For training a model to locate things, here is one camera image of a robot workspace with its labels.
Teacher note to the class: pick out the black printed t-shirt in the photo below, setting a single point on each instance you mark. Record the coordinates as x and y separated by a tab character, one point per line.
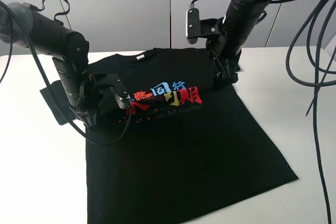
182	150

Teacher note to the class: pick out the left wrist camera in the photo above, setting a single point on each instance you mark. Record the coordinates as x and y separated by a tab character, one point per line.
111	81

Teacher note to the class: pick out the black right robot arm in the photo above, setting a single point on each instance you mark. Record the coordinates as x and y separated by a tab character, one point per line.
233	30

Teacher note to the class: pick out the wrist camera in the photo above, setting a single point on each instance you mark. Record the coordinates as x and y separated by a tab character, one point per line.
201	28
111	81

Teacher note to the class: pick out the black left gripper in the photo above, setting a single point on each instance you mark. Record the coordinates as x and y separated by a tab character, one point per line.
86	94

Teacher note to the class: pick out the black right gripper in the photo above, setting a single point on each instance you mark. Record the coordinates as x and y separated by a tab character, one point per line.
226	61

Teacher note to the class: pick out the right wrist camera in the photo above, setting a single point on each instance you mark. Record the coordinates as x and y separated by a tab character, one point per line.
201	28

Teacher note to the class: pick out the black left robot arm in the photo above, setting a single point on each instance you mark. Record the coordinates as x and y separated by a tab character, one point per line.
23	26

